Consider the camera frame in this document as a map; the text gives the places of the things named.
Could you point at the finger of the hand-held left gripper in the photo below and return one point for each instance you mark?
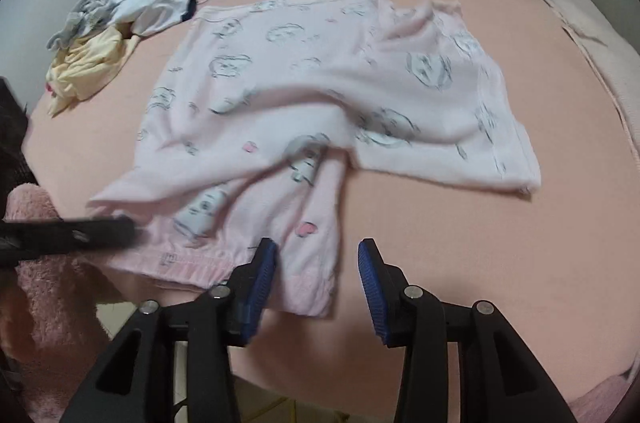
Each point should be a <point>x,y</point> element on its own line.
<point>90,233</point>

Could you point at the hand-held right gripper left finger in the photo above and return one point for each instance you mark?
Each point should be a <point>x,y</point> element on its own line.
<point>262,275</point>

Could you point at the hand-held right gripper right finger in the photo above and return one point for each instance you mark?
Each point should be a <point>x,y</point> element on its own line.
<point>372,288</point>

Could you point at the pink printed pajama shirt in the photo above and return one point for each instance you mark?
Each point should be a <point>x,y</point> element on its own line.
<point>325,78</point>

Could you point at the person's left forearm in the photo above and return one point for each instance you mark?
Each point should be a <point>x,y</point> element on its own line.
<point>55,303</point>

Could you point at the pale yellow garment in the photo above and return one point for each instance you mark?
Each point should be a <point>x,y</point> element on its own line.
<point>90,63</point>

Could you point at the bed with pink sheet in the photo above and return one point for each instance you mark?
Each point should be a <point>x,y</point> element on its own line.
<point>500,278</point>

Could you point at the grey striped garment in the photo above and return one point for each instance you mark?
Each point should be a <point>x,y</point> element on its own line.
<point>80,15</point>

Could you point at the pink fuzzy clothing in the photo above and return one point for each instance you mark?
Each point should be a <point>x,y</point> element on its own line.
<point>605,403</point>

